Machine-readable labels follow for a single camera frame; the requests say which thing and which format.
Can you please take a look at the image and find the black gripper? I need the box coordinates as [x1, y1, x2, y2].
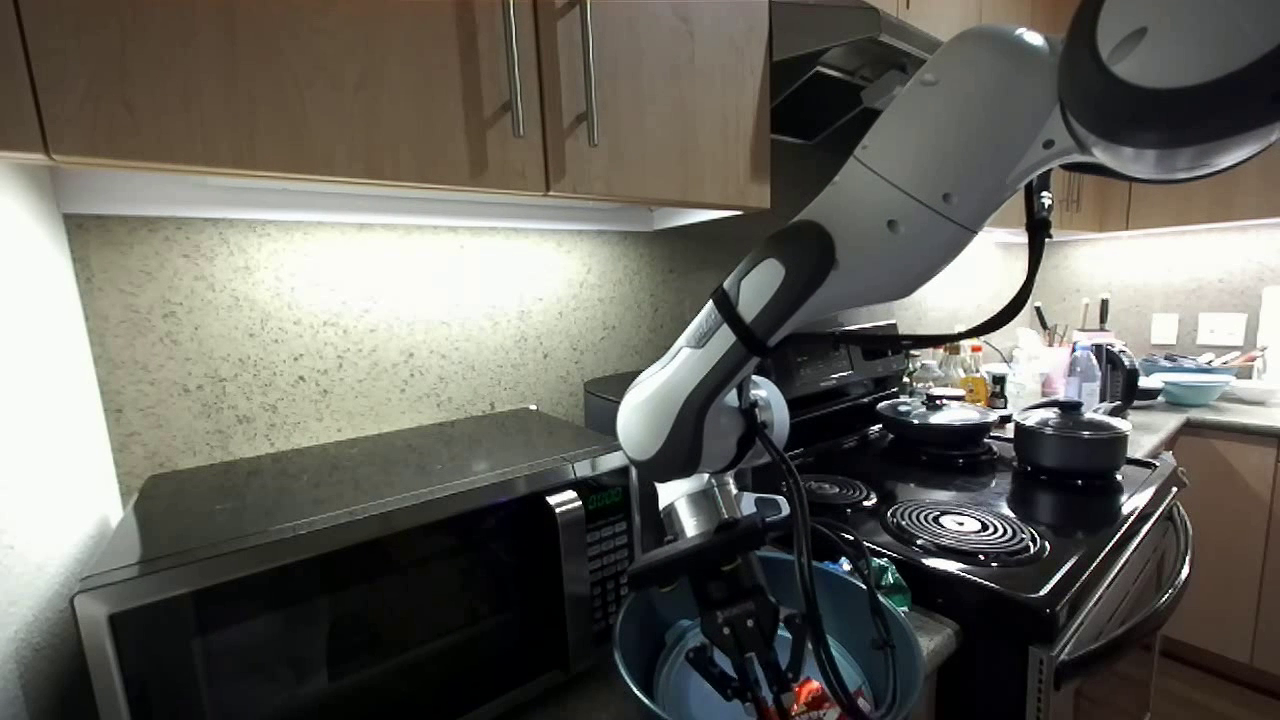
[687, 542, 812, 720]

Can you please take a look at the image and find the green pistachio packet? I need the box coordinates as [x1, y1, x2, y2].
[867, 548, 921, 621]

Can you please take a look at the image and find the small light blue bowl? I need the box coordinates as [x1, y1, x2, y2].
[649, 616, 885, 720]

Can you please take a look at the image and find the large dark blue bowl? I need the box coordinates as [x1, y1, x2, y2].
[607, 542, 933, 720]

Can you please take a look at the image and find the black coil stove burner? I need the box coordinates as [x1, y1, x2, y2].
[795, 470, 885, 522]
[885, 497, 1060, 571]

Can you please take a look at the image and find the black frying pan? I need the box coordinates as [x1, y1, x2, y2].
[870, 394, 1017, 453]

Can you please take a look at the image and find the black electric stove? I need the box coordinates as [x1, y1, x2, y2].
[754, 316, 1201, 720]

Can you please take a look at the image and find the yellow condiment bottle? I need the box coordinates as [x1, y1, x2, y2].
[957, 339, 999, 412]

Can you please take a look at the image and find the black lidded pot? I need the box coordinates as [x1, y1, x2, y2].
[1007, 395, 1134, 484]

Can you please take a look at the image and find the white utensil holder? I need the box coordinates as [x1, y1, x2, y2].
[1002, 325, 1073, 412]

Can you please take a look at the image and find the steel black microwave oven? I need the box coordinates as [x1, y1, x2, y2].
[69, 404, 643, 720]

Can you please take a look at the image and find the clear water bottle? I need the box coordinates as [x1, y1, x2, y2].
[1063, 339, 1104, 417]

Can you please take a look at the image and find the steel electric kettle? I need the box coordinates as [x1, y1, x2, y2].
[1073, 325, 1142, 421]

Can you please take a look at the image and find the wooden base cabinet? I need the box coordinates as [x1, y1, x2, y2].
[1157, 417, 1280, 679]

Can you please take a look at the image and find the teal dish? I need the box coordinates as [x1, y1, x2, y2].
[1157, 369, 1238, 412]

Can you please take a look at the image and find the wooden cabinet door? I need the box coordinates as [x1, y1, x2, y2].
[13, 0, 552, 199]
[530, 0, 779, 218]

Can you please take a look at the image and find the steel range hood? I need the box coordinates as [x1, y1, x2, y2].
[767, 0, 938, 153]

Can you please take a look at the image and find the white under-cabinet light strip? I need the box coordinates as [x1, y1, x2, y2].
[52, 159, 742, 242]

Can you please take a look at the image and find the wooden end cabinet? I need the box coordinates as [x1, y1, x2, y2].
[0, 0, 52, 159]

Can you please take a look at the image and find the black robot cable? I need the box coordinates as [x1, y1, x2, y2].
[705, 170, 1060, 720]

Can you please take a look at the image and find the wide white wall outlet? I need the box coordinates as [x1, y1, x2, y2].
[1190, 309, 1252, 354]

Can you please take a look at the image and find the wooden wall cabinet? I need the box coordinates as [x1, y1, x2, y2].
[985, 132, 1280, 237]

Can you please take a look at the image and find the metal cabinet handle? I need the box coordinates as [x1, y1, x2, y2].
[496, 0, 530, 144]
[571, 0, 602, 153]

